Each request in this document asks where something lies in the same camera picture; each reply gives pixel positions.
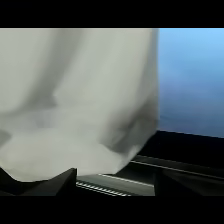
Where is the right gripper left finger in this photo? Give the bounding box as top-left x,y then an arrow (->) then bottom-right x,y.
0,165 -> 78,197

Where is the white T-shirt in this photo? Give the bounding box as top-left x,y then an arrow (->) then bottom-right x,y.
0,28 -> 161,184

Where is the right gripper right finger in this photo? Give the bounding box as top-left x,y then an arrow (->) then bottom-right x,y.
153,168 -> 224,197

